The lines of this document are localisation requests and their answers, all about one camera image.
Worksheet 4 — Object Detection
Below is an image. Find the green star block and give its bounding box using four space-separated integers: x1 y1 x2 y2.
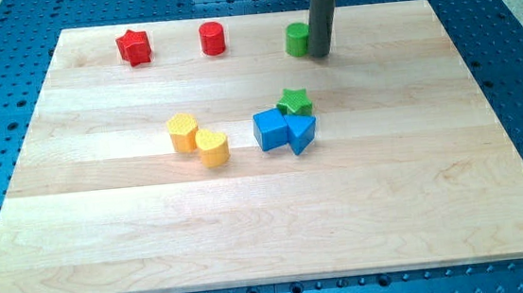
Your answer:
276 88 313 116

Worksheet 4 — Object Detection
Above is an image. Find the red star block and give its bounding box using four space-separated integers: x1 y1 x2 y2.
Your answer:
115 30 152 67

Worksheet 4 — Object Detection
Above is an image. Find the blue cube block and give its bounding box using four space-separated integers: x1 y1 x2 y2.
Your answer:
253 108 288 152

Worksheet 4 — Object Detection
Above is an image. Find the blue triangle block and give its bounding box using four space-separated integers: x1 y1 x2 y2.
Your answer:
284 114 316 156

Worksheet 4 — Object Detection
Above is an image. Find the yellow heart block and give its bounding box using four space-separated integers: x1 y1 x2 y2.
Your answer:
195 129 230 168

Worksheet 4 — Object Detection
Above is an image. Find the yellow hexagon block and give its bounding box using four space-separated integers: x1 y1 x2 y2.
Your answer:
166 112 199 153

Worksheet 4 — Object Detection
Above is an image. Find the light wooden board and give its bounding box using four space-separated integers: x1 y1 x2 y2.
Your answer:
0 0 523 293

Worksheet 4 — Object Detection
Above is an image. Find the green cylinder block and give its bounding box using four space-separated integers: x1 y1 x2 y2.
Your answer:
285 22 309 58

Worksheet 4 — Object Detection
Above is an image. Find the red cylinder block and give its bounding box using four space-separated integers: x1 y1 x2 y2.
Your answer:
198 22 226 56

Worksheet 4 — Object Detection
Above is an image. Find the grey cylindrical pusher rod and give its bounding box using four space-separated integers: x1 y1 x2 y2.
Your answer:
307 0 336 58

